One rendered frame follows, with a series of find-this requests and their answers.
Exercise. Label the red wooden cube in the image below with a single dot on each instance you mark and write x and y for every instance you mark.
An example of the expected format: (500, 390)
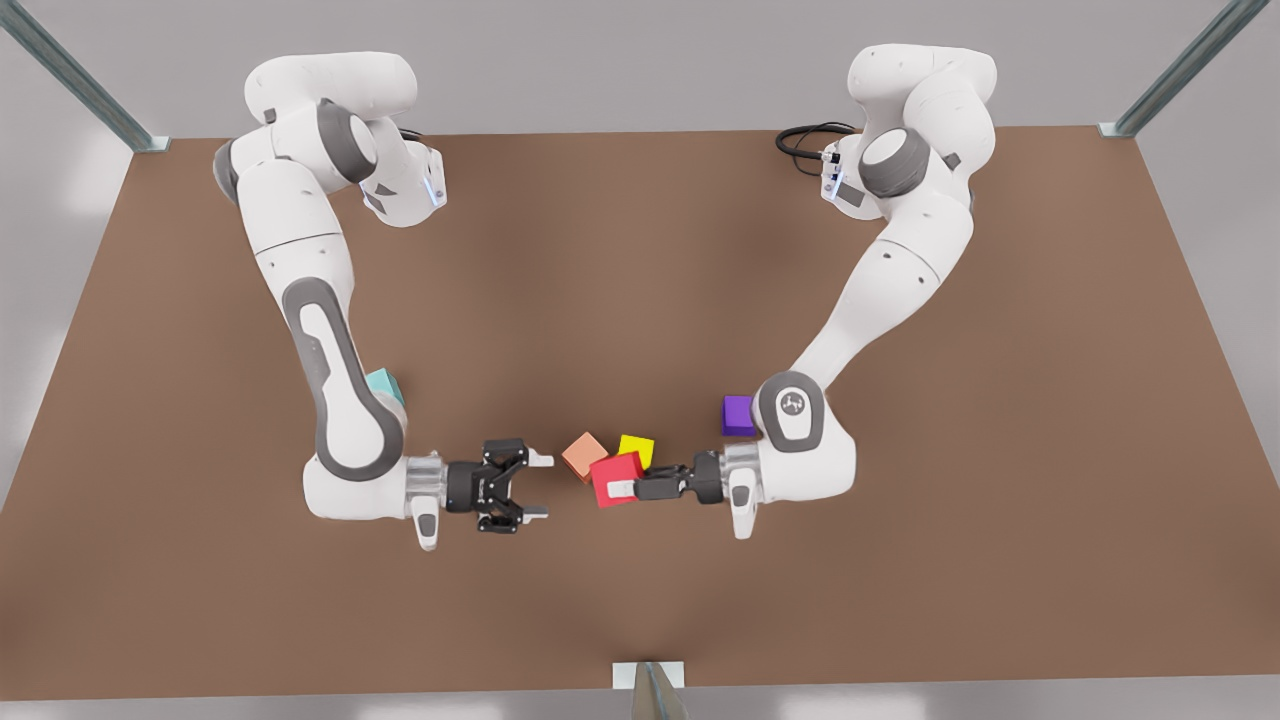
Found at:
(612, 470)

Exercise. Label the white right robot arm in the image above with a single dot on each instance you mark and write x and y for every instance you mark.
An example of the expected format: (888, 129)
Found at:
(300, 230)

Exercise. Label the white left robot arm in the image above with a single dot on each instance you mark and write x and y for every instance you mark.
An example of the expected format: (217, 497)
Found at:
(900, 250)

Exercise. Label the salmon orange wooden cube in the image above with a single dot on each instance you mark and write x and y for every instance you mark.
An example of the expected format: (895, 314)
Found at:
(582, 455)

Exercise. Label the yellow wooden cube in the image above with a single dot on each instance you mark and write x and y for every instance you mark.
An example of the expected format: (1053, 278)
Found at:
(637, 449)

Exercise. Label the purple wooden cube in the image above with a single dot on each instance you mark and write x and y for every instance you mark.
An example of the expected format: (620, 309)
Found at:
(738, 414)

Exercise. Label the teal blue wooden cube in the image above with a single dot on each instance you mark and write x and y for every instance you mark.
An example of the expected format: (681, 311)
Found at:
(387, 384)

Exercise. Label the silver frame post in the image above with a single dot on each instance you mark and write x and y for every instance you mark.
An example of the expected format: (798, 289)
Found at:
(650, 685)
(1185, 65)
(75, 75)

